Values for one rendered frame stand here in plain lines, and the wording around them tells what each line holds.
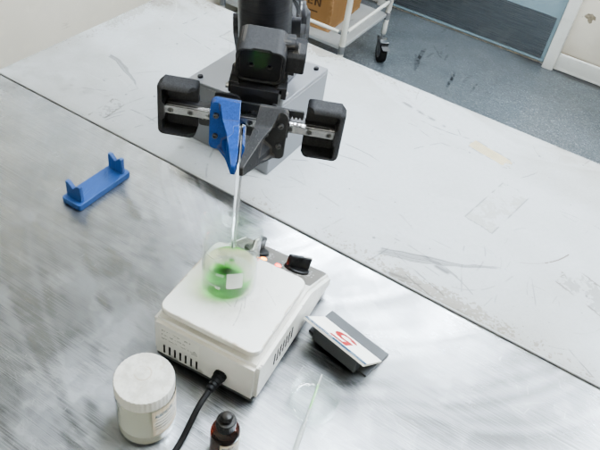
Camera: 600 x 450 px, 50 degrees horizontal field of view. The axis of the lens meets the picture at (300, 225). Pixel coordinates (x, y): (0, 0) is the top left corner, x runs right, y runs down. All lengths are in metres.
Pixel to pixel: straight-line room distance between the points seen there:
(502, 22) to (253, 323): 3.10
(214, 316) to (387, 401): 0.22
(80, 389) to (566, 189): 0.80
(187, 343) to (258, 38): 0.32
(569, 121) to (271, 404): 2.68
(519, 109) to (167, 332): 2.66
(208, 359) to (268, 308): 0.08
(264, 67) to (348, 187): 0.40
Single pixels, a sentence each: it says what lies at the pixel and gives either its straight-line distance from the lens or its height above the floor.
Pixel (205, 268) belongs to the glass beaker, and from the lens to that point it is 0.68.
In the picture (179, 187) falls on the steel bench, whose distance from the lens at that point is 0.97.
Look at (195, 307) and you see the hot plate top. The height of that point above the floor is 0.99.
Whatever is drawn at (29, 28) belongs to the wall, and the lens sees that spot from 2.41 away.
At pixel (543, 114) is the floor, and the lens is 3.24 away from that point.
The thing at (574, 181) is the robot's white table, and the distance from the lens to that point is 1.18.
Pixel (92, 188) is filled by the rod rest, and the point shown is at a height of 0.91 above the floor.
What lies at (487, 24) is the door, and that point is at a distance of 3.68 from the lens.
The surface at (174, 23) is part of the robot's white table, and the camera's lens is 1.39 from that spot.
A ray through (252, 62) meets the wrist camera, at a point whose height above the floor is 1.21.
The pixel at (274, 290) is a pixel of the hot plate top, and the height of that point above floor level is 0.99.
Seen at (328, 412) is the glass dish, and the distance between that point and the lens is 0.74.
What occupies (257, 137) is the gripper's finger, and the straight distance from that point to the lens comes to 0.62.
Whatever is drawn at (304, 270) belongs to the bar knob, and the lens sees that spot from 0.79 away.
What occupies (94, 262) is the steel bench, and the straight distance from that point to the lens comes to 0.87.
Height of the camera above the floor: 1.53
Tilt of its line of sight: 43 degrees down
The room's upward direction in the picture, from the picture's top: 10 degrees clockwise
